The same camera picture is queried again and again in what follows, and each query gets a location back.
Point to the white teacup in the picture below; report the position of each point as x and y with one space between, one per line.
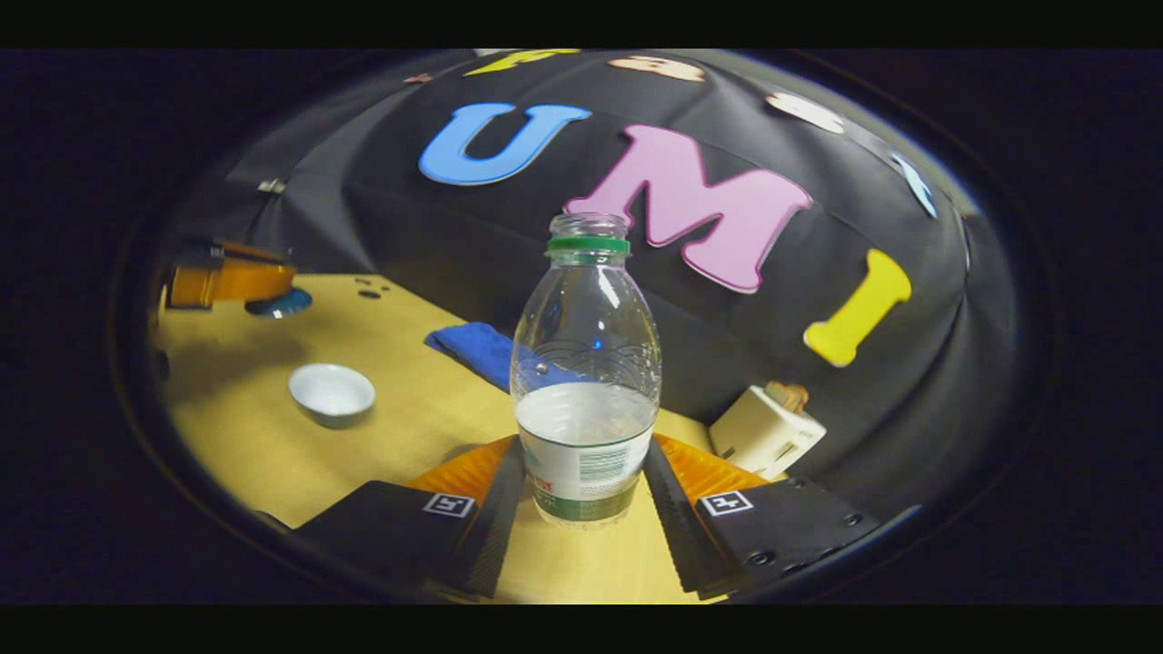
332 392

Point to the black backdrop cloth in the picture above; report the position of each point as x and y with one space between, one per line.
436 218

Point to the clear plastic water bottle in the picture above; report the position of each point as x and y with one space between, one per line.
586 436

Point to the blue folded towel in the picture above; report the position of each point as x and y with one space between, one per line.
477 350

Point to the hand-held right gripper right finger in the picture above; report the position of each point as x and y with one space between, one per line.
672 527

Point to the toast slices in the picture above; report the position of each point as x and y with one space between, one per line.
789 394

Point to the white toaster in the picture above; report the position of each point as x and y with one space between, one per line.
763 434

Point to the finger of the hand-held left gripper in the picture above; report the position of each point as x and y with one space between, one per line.
232 280

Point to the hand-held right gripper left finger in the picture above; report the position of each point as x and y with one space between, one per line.
495 531

